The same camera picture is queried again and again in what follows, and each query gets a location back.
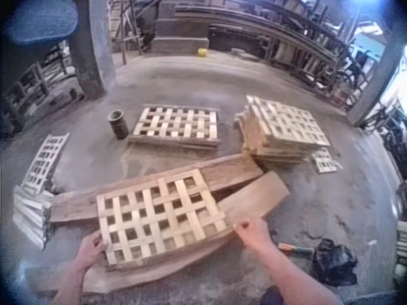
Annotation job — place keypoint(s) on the person's right hand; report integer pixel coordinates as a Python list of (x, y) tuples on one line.
[(254, 233)]

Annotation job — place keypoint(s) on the person's left hand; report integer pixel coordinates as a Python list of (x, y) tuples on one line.
[(89, 249)]

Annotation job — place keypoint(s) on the person's right fingers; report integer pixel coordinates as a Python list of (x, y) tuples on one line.
[(243, 227)]

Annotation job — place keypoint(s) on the person's left fingers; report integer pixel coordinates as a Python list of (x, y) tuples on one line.
[(98, 243)]

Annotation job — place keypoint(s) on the pale wooden lattice panel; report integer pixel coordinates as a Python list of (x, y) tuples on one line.
[(160, 216)]

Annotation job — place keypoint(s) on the pile of wooden slats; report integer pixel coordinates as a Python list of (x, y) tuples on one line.
[(30, 214)]

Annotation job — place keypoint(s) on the curved light wooden plank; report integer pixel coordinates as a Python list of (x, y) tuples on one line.
[(178, 267)]

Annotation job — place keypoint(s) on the long dark wooden plank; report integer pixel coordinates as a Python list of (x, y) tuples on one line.
[(152, 187)]

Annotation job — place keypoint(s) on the black plastic bag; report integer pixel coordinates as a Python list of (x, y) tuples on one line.
[(334, 260)]

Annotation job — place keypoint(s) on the narrow white lattice panel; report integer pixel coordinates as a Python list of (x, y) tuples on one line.
[(44, 162)]

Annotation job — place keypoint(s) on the stack of wooden lattice panels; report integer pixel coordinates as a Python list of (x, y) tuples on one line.
[(283, 130)]

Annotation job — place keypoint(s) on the small wooden lattice piece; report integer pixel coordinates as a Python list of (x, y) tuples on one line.
[(325, 160)]

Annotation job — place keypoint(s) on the dark cylindrical container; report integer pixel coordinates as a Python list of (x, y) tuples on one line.
[(118, 124)]

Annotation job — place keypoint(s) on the dark wooden railing frames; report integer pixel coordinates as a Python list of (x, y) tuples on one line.
[(35, 82)]

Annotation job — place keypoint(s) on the black wrought iron frames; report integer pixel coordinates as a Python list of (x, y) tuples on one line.
[(392, 133)]

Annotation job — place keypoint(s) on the yellow container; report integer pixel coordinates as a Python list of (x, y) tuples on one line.
[(202, 52)]

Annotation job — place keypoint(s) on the heap of dark wooden furniture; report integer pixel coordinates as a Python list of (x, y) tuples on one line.
[(286, 41)]

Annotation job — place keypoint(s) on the slanted grey concrete pillar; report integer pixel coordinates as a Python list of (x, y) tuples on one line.
[(375, 76)]

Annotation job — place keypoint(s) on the wooden lattice panel on frame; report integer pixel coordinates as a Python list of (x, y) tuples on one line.
[(176, 126)]

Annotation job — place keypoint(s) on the wooden ladder frame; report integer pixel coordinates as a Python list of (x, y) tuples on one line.
[(125, 25)]

